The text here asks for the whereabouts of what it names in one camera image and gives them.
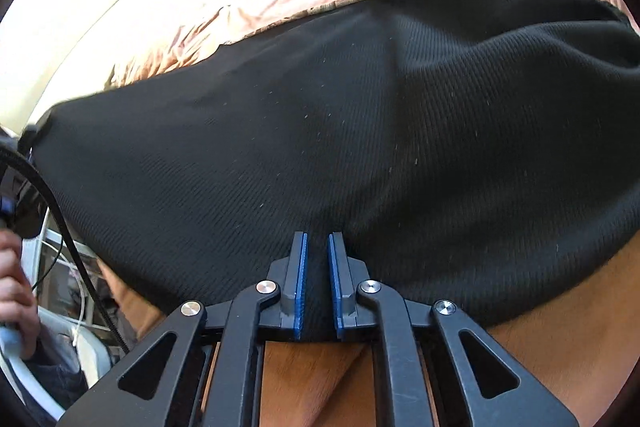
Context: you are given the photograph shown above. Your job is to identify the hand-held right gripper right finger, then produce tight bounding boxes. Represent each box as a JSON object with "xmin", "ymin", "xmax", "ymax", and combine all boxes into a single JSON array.
[{"xmin": 327, "ymin": 231, "xmax": 576, "ymax": 427}]

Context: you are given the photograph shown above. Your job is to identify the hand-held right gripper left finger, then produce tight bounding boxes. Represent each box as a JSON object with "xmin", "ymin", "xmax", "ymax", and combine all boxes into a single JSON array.
[{"xmin": 57, "ymin": 231, "xmax": 308, "ymax": 427}]

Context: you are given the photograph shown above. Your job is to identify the black pants with white print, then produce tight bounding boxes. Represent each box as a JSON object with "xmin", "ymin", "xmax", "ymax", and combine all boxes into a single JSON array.
[{"xmin": 27, "ymin": 0, "xmax": 640, "ymax": 343}]

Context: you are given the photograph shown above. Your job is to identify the bear-patterned pants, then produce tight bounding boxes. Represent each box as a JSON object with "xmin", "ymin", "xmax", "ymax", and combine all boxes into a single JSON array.
[{"xmin": 220, "ymin": 0, "xmax": 640, "ymax": 48}]

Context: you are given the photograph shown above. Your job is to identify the person's left hand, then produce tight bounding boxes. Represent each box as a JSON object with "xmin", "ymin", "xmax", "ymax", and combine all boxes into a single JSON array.
[{"xmin": 0, "ymin": 229, "xmax": 40, "ymax": 360}]

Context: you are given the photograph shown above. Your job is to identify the cream padded headboard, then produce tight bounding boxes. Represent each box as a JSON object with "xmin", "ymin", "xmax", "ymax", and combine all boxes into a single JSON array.
[{"xmin": 0, "ymin": 0, "xmax": 241, "ymax": 122}]

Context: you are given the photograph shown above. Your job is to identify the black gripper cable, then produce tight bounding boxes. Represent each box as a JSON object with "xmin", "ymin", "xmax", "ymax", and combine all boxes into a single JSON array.
[{"xmin": 0, "ymin": 147, "xmax": 131, "ymax": 355}]

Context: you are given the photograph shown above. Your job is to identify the white cable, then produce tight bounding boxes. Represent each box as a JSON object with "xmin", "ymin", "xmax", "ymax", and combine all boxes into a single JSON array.
[{"xmin": 30, "ymin": 207, "xmax": 101, "ymax": 348}]

